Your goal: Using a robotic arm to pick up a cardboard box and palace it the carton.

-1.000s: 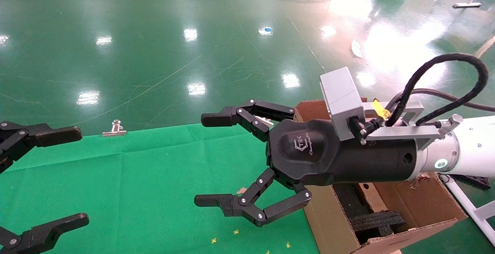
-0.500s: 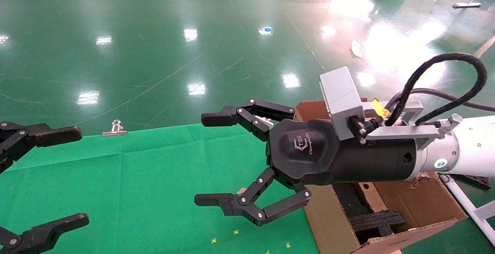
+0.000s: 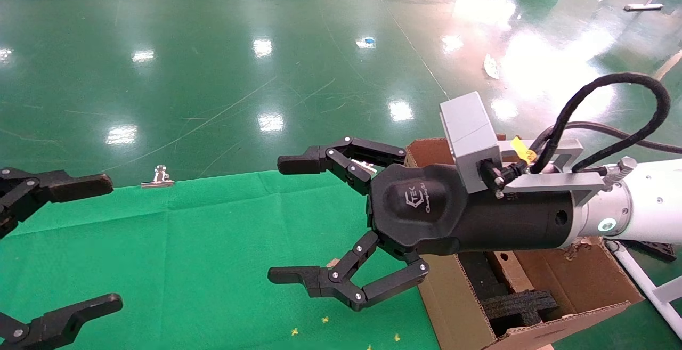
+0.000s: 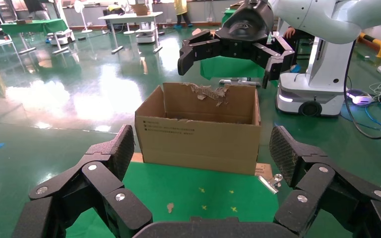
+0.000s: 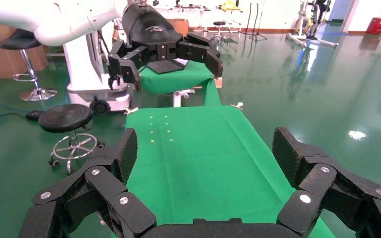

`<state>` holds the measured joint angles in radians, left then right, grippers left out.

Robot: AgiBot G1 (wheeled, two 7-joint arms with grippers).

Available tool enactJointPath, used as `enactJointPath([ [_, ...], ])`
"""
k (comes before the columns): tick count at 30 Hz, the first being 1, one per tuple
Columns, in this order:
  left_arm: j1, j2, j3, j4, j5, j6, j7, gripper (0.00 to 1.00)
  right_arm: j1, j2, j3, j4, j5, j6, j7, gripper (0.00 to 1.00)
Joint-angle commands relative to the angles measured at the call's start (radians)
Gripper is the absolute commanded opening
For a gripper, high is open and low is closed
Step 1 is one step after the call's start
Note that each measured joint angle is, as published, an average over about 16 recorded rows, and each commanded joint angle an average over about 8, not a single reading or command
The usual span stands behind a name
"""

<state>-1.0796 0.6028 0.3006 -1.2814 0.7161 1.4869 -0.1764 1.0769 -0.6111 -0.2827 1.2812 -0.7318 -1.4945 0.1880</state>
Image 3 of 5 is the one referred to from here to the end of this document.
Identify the black foam block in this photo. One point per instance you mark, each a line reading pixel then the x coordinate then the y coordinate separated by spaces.
pixel 519 304

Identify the white flat bar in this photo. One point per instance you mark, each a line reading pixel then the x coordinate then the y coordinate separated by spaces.
pixel 643 7

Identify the green table cloth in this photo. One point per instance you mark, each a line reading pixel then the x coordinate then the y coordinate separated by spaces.
pixel 186 243

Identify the small cardboard scrap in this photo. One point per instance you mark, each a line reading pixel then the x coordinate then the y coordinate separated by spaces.
pixel 332 262

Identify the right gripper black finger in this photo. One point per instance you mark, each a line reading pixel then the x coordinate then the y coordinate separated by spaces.
pixel 314 161
pixel 319 282

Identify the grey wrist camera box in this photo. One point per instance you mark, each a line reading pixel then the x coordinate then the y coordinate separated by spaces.
pixel 470 136

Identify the grey metal camera bracket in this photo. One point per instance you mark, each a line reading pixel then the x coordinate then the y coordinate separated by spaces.
pixel 554 181

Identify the small brown cardboard box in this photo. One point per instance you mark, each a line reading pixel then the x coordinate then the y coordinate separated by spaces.
pixel 514 273

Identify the white tube frame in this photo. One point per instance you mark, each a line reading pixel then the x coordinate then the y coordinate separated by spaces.
pixel 647 286

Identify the white paper scrap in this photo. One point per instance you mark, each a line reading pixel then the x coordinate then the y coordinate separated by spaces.
pixel 491 66

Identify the black foam strip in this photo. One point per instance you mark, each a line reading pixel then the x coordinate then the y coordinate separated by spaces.
pixel 477 275

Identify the large open cardboard carton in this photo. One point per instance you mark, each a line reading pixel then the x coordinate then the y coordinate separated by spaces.
pixel 575 281

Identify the silver binder clip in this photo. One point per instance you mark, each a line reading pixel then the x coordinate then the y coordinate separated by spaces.
pixel 364 168
pixel 157 179

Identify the black perforated tray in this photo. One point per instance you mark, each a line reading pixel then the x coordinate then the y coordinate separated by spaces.
pixel 658 250

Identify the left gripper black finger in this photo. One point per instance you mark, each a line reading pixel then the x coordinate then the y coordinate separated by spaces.
pixel 69 186
pixel 64 320

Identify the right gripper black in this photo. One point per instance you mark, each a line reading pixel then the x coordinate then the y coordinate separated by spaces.
pixel 479 222

